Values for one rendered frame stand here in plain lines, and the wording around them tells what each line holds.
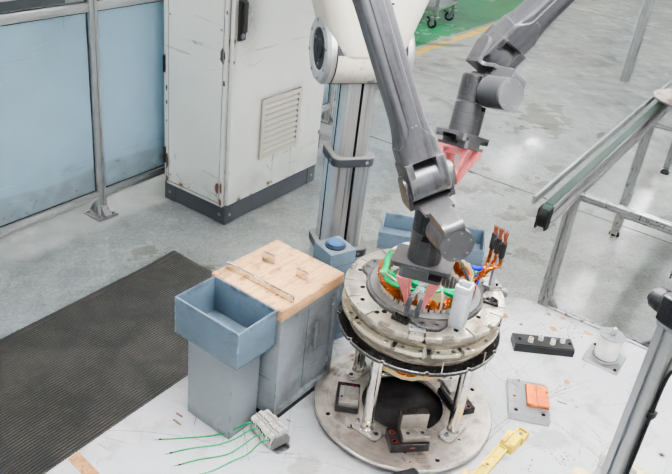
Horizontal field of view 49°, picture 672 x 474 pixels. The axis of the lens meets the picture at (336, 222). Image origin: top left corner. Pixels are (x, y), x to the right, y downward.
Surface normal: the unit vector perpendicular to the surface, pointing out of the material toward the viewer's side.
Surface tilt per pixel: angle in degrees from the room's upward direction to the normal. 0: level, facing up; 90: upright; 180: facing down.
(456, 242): 90
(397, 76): 73
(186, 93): 90
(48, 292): 0
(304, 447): 0
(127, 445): 0
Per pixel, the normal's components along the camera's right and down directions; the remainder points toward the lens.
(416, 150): 0.22, 0.21
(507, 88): 0.48, 0.23
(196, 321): -0.60, 0.32
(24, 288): 0.11, -0.87
